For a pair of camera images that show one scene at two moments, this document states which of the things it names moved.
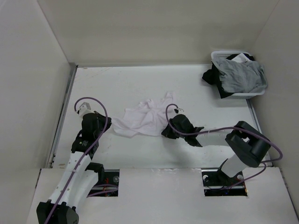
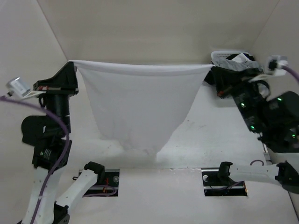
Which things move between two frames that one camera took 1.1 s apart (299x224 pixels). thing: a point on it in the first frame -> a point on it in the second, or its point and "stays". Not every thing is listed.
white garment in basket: x=241 y=58 stays
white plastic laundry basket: x=223 y=54 stays
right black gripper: x=167 y=132 -> x=227 y=90
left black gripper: x=101 y=117 -> x=65 y=81
